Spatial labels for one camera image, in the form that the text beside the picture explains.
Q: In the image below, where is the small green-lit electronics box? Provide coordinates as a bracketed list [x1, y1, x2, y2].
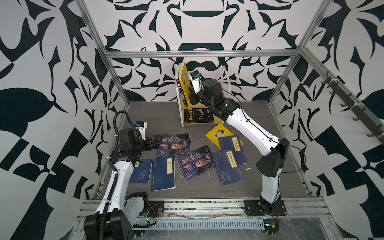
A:
[263, 219, 280, 236]

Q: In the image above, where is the small yellow cartoon book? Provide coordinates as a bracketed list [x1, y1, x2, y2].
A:
[205, 124, 234, 150]

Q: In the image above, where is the black standing book on shelf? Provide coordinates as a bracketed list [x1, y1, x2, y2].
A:
[174, 64, 188, 107]

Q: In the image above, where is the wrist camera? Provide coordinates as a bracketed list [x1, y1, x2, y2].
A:
[135, 121, 148, 141]
[190, 70, 202, 94]

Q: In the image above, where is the purple portrait book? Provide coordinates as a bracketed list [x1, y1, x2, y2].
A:
[176, 146, 216, 182]
[157, 134, 191, 158]

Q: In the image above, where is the large yellow book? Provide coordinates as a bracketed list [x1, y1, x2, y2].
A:
[180, 63, 192, 107]

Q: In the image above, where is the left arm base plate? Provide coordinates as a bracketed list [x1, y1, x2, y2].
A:
[138, 201, 165, 218]

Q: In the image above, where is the wooden white-framed bookshelf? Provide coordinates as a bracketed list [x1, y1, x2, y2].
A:
[173, 63, 232, 127]

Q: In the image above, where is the black book on lower shelf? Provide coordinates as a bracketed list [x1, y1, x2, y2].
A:
[184, 108, 214, 124]

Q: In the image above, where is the blue book far left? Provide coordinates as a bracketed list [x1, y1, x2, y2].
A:
[129, 159, 153, 184]

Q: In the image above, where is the black cable left base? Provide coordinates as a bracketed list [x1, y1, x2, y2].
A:
[131, 217, 157, 238]

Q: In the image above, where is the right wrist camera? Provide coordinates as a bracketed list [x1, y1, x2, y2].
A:
[190, 70, 202, 94]

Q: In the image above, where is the wall hook rail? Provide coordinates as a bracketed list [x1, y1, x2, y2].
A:
[322, 71, 384, 146]

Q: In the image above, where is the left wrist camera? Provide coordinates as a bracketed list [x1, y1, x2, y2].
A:
[135, 121, 148, 141]

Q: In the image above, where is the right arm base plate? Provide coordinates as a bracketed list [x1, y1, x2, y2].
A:
[244, 197, 287, 217]

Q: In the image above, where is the aluminium front rail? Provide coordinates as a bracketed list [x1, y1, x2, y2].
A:
[71, 196, 340, 232]

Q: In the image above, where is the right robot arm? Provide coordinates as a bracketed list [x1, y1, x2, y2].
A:
[189, 79, 290, 208]

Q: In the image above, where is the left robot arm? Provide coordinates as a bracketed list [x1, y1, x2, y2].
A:
[84, 111, 160, 240]

